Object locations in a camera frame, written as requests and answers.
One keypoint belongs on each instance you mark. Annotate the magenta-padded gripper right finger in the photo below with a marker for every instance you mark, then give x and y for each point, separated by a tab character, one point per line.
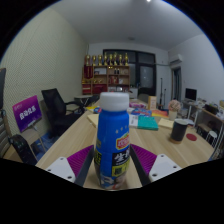
161	165

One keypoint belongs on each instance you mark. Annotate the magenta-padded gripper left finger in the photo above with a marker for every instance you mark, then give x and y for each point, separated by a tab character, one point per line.
61	166

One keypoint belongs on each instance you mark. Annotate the blue drink bottle white cap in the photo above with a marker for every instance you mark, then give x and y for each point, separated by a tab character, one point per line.
111	133

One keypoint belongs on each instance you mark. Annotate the dark mug white inside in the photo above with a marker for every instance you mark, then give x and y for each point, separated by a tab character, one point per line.
179	131

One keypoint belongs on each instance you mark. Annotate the flat round red coaster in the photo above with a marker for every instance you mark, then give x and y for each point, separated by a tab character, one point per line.
191	137

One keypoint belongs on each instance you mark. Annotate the black bag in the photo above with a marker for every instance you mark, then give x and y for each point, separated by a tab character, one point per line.
21	148

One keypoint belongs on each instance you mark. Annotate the teal book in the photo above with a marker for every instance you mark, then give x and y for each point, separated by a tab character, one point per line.
147	122

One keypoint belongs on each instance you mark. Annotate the orange book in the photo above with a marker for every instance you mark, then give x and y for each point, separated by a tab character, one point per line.
160	113

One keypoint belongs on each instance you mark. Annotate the white booklet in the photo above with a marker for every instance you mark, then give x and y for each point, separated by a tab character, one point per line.
133	120

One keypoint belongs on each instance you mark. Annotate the black office chair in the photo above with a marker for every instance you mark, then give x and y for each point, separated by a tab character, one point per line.
56	110

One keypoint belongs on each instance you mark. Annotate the blue and red book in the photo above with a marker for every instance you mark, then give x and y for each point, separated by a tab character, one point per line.
141	111

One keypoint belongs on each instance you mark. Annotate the white round stool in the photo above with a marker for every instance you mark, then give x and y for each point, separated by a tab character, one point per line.
212	135

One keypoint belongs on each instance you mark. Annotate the potted flower plant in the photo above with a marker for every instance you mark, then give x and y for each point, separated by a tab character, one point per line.
174	106

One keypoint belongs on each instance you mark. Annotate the orange and white carton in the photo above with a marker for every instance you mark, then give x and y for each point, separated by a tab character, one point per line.
152	102

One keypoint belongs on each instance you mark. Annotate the purple sign board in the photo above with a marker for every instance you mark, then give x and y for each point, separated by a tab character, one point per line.
26	113

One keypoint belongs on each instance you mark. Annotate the pink package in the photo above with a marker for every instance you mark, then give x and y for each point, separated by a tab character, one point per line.
138	104

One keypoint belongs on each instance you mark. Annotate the wooden side desk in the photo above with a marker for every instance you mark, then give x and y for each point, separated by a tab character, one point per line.
213	115

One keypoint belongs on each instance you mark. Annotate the small round side table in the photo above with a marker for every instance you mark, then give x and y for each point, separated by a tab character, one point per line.
83	97

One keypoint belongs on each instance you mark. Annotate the black computer monitor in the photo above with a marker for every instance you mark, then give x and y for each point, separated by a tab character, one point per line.
191	94

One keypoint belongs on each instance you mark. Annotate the wooden shelf unit with trophies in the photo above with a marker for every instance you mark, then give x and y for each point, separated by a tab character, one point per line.
106	78

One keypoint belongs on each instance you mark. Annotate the white wall air conditioner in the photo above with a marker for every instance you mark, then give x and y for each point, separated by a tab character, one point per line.
176	60

